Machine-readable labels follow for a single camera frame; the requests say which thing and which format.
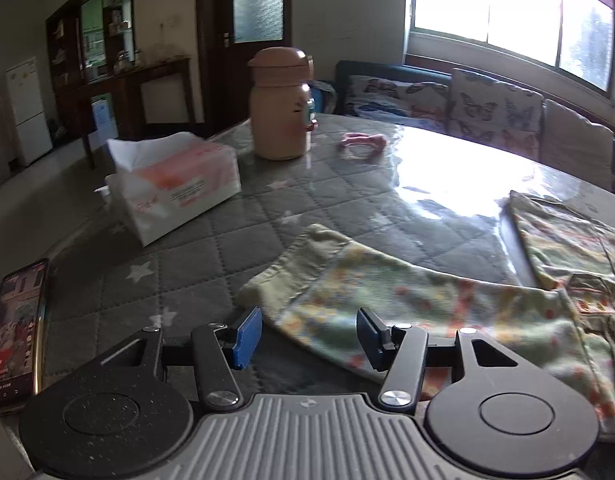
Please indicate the dark wooden glass door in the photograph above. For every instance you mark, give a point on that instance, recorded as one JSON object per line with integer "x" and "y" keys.
{"x": 212, "y": 85}

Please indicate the white pink tissue pack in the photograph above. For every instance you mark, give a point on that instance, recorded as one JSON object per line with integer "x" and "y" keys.
{"x": 177, "y": 190}

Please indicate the beige thermos jug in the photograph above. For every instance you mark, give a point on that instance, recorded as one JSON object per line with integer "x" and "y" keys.
{"x": 277, "y": 110}

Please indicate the plain beige cushion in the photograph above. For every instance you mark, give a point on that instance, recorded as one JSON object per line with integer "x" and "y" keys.
{"x": 575, "y": 145}

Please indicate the black smartphone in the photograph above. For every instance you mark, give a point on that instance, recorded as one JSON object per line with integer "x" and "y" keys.
{"x": 14, "y": 335}

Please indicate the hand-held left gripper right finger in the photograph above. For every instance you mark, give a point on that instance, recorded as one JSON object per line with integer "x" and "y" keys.
{"x": 370, "y": 342}

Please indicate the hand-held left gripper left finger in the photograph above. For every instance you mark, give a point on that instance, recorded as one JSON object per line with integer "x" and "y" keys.
{"x": 247, "y": 337}

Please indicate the blue sofa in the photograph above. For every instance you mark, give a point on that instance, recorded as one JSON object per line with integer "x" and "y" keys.
{"x": 387, "y": 71}

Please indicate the white fridge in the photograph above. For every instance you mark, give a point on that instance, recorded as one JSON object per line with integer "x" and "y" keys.
{"x": 29, "y": 110}

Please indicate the dark wooden side table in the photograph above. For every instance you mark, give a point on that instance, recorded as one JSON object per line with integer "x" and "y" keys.
{"x": 157, "y": 66}

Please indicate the bright window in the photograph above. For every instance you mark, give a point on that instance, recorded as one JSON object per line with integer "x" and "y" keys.
{"x": 462, "y": 0}

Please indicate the tall butterfly print cushion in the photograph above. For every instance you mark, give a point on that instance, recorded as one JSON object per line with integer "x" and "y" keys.
{"x": 492, "y": 110}

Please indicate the grey crumpled cloth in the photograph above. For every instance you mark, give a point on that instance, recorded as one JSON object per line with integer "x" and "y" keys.
{"x": 325, "y": 92}

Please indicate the dark wooden shelf cabinet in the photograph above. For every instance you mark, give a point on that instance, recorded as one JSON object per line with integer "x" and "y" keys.
{"x": 72, "y": 95}

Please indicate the green floral child's jacket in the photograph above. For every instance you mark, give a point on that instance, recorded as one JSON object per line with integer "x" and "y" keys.
{"x": 387, "y": 290}

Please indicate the blue white board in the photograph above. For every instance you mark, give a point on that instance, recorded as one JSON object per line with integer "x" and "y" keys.
{"x": 104, "y": 117}

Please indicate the low butterfly print cushion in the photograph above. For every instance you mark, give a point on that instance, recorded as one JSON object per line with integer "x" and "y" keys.
{"x": 392, "y": 97}

